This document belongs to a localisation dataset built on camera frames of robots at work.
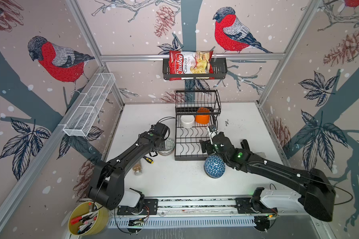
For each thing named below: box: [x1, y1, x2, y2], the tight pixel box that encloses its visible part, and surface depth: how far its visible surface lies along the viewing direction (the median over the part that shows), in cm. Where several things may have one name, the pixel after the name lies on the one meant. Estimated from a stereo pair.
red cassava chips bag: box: [168, 50, 215, 82], surface depth 90 cm
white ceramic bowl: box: [179, 114, 195, 128], surface depth 103 cm
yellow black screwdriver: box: [142, 155, 155, 164], surface depth 90 cm
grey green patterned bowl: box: [157, 138, 176, 156], surface depth 92 cm
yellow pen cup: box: [67, 201, 110, 237], surface depth 62 cm
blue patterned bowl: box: [203, 154, 226, 179], surface depth 83 cm
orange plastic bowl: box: [194, 107, 210, 125], surface depth 109 cm
